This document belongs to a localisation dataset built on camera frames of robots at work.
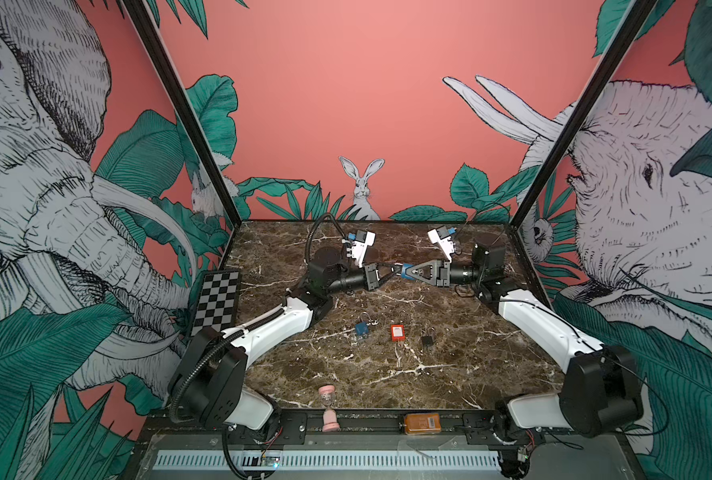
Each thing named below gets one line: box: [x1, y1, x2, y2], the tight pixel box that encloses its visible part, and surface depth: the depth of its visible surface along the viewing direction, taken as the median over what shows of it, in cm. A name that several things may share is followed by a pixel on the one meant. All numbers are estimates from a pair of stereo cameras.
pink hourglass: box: [318, 384, 341, 433], surface depth 78 cm
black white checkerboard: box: [190, 270, 241, 337], surface depth 97 cm
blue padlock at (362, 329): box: [355, 320, 369, 338], surface depth 92 cm
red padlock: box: [391, 324, 405, 342], surface depth 92 cm
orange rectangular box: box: [404, 413, 441, 434], surface depth 73 cm
